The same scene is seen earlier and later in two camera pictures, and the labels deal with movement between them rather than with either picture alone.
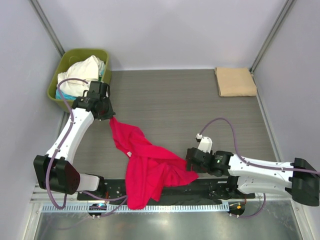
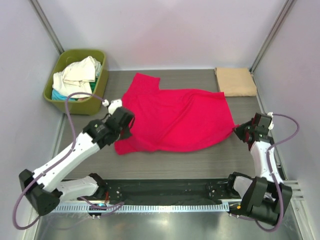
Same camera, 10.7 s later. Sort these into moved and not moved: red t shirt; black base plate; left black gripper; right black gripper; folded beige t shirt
Moved: red t shirt; left black gripper; right black gripper
Not moved: black base plate; folded beige t shirt
